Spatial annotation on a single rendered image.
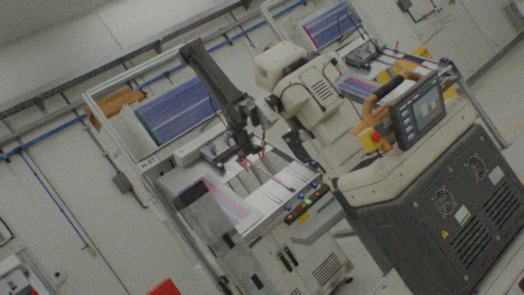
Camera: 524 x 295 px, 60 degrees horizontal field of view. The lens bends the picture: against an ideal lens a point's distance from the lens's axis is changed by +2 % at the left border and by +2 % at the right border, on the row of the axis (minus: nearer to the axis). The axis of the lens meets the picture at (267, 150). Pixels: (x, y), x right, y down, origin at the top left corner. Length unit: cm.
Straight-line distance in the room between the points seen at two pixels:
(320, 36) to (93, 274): 266
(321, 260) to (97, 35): 301
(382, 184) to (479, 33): 623
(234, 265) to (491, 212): 141
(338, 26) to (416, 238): 240
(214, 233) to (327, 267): 250
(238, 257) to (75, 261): 371
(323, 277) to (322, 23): 190
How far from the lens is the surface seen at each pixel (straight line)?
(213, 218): 45
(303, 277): 284
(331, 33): 365
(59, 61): 455
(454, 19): 734
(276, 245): 277
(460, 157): 172
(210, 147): 278
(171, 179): 274
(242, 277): 46
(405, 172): 154
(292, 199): 250
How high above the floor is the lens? 110
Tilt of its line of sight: 2 degrees down
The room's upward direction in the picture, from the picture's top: 35 degrees counter-clockwise
